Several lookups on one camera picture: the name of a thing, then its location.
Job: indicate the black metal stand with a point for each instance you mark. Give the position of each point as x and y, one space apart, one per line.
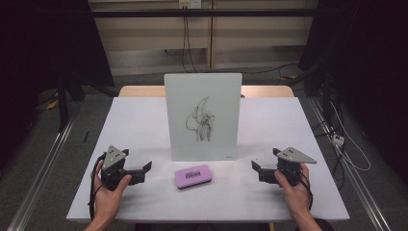
62 102

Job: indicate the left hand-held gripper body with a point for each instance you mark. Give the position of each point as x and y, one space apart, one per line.
113 159

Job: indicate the person's right hand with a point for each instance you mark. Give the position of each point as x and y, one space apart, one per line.
296 197

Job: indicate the black horizontal metal bar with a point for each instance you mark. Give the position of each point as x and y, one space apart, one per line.
224 12

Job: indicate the metal floor rail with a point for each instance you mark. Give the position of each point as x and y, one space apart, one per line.
41 173
356 179

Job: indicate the wooden table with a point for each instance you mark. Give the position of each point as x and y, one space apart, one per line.
141 91

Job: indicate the white wall outlet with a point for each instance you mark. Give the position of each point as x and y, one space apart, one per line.
191 3

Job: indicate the black curtain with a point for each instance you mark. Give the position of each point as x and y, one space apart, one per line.
369 48
38 48

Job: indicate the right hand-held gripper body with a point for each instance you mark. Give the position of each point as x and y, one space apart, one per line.
292 155

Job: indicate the person's left hand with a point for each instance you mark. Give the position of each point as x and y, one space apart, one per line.
107 200

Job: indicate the glass whiteboard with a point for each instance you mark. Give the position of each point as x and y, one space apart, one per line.
205 102

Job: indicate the white power strip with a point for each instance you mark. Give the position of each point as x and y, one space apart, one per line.
337 140

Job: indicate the pink whiteboard eraser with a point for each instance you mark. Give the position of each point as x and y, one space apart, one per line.
192 175

